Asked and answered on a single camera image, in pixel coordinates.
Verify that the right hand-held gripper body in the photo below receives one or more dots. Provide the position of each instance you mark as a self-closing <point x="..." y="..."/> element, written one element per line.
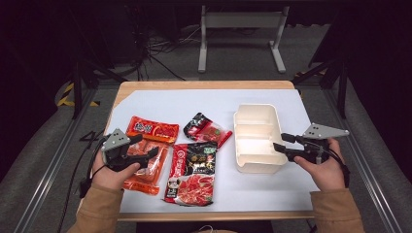
<point x="320" y="131"/>

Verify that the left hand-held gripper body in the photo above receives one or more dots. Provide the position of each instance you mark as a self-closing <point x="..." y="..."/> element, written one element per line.
<point x="115" y="142"/>

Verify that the orange soup base packet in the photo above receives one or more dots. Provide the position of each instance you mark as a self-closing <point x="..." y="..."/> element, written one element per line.
<point x="152" y="127"/>

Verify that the white divided plastic container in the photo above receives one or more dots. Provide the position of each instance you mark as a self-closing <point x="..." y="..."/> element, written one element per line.
<point x="256" y="126"/>

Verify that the large black red packet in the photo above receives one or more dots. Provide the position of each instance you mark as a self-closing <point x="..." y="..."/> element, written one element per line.
<point x="194" y="181"/>

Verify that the person's left hand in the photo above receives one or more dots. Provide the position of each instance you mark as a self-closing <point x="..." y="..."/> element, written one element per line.
<point x="111" y="179"/>

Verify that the person's right hand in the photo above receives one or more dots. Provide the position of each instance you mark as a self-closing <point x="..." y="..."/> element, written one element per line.
<point x="327" y="174"/>

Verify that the black stand legs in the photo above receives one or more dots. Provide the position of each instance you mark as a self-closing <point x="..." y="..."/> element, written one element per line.
<point x="77" y="87"/>
<point x="341" y="87"/>

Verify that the white table mat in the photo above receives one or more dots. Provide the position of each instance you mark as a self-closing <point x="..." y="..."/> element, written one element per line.
<point x="181" y="103"/>

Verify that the small dark red packet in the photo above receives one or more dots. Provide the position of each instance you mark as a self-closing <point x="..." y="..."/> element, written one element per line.
<point x="207" y="131"/>

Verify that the yellow black floor tape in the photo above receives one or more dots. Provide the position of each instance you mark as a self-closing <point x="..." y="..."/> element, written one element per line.
<point x="66" y="97"/>

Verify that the desk with white metal legs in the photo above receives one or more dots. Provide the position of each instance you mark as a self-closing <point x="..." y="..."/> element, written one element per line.
<point x="243" y="20"/>

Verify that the aluminium rail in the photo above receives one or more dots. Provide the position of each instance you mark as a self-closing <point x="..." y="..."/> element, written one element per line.
<point x="48" y="174"/>
<point x="366" y="174"/>

